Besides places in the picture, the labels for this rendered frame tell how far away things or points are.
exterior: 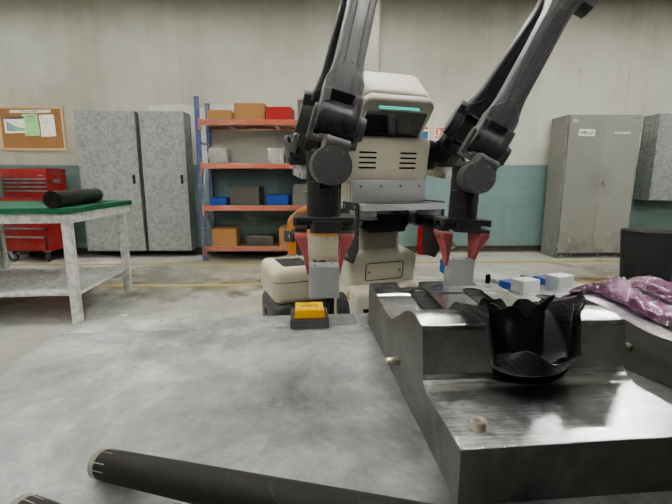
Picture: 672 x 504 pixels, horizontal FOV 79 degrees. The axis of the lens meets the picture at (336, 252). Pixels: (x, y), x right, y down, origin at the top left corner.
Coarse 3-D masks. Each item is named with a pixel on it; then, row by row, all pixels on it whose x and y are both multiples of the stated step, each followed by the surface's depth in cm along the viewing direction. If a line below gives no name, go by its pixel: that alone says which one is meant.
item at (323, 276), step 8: (312, 264) 69; (320, 264) 69; (328, 264) 69; (336, 264) 69; (312, 272) 67; (320, 272) 68; (328, 272) 68; (336, 272) 68; (312, 280) 68; (320, 280) 68; (328, 280) 68; (336, 280) 68; (312, 288) 68; (320, 288) 68; (328, 288) 68; (336, 288) 68; (312, 296) 68; (320, 296) 68; (328, 296) 68; (336, 296) 69
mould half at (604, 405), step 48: (384, 288) 81; (432, 288) 81; (480, 288) 81; (384, 336) 71; (432, 336) 49; (480, 336) 49; (624, 336) 51; (432, 384) 49; (480, 384) 49; (528, 384) 49; (576, 384) 49; (624, 384) 49; (432, 432) 46; (528, 432) 40; (576, 432) 40; (624, 432) 40; (480, 480) 38; (528, 480) 39; (576, 480) 39; (624, 480) 40
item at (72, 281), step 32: (64, 192) 300; (96, 192) 364; (0, 224) 385; (64, 224) 297; (0, 256) 388; (128, 256) 402; (0, 288) 321; (32, 288) 321; (64, 288) 321; (128, 288) 405
